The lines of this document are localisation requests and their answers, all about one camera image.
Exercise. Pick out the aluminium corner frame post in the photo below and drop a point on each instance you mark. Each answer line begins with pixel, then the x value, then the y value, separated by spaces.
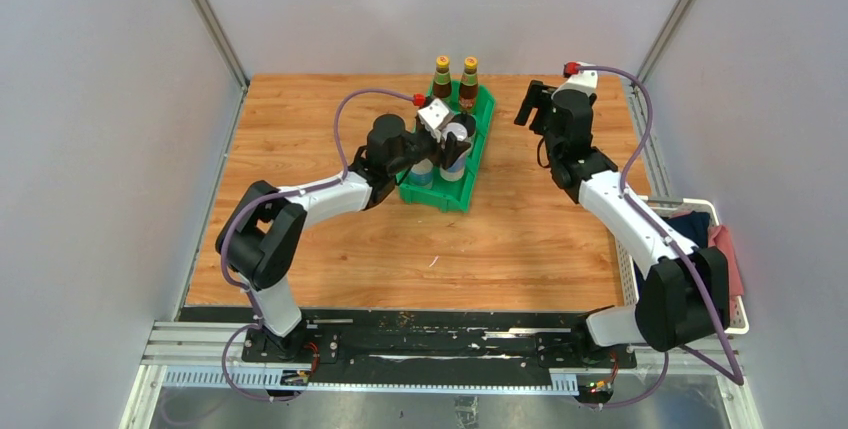
pixel 222 43

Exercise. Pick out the white plastic basket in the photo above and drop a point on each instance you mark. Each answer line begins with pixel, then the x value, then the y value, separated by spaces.
pixel 629 274

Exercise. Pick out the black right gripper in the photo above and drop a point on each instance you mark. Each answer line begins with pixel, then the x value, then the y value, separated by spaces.
pixel 539 96

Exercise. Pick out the green plastic triple bin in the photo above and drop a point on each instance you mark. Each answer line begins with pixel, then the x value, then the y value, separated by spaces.
pixel 456 196

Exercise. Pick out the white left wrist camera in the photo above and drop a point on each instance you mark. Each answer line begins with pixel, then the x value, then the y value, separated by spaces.
pixel 433 115

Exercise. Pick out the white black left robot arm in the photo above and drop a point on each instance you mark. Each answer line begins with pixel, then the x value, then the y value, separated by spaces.
pixel 258 242

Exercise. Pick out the dark blue cloth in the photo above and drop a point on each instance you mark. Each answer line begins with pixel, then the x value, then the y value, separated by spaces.
pixel 692 225

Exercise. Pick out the right aluminium corner post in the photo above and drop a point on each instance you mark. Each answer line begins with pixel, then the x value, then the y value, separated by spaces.
pixel 664 37

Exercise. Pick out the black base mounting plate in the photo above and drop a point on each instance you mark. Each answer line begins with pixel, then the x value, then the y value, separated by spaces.
pixel 435 348

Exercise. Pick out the aluminium front rail frame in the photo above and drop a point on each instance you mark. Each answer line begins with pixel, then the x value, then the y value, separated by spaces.
pixel 191 375

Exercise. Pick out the silver lid spice jar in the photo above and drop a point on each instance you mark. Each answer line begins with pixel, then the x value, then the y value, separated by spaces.
pixel 421 174

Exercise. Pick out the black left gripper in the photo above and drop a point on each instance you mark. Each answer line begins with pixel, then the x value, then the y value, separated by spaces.
pixel 448 153

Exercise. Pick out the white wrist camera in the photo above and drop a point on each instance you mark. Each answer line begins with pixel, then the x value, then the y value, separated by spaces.
pixel 433 115
pixel 578 79

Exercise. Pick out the pink cloth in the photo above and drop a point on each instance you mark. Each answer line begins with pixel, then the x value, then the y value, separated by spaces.
pixel 721 237

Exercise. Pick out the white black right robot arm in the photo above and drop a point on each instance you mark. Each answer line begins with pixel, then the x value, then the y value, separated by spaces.
pixel 685 288

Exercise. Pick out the yellow cap sauce bottle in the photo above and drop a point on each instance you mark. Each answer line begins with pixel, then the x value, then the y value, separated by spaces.
pixel 469 85
pixel 441 86

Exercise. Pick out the silver lid blue label jar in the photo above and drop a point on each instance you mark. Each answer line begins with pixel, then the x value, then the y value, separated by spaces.
pixel 457 145

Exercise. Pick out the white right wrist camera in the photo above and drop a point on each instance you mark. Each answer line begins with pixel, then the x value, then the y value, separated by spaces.
pixel 578 79

